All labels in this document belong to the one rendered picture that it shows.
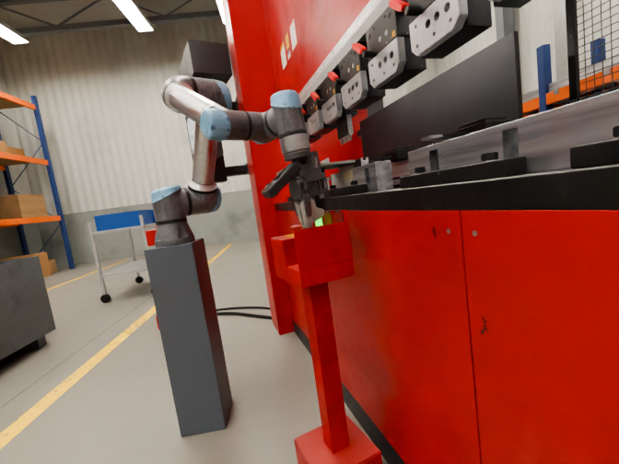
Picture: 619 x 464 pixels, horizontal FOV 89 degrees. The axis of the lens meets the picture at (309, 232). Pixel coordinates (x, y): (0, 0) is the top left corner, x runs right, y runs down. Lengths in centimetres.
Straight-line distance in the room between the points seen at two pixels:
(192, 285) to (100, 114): 859
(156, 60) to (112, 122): 188
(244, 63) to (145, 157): 710
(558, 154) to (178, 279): 118
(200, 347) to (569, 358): 117
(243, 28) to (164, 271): 157
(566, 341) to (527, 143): 32
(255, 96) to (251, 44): 31
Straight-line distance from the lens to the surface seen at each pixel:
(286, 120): 82
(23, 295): 320
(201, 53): 237
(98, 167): 956
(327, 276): 83
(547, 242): 51
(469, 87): 152
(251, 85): 217
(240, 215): 846
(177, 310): 135
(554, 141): 64
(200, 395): 148
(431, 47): 85
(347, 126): 126
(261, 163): 206
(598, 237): 48
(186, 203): 134
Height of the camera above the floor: 89
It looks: 6 degrees down
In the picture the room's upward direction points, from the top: 8 degrees counter-clockwise
